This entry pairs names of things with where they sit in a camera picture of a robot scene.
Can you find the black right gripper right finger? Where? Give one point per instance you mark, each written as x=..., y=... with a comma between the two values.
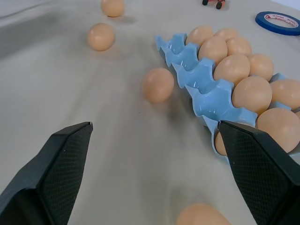
x=260, y=171

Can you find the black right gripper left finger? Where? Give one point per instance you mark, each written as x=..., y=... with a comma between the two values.
x=54, y=168

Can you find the light blue egg tray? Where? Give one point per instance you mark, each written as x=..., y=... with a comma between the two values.
x=206, y=93

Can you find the beige egg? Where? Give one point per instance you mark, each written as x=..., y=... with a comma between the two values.
x=158, y=85
x=220, y=145
x=226, y=34
x=240, y=47
x=232, y=69
x=261, y=66
x=213, y=50
x=253, y=93
x=279, y=126
x=286, y=92
x=201, y=215
x=112, y=7
x=101, y=36
x=199, y=34

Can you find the blue tape roll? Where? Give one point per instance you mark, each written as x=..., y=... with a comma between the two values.
x=277, y=23

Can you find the orange and black toy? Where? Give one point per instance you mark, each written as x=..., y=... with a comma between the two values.
x=214, y=2

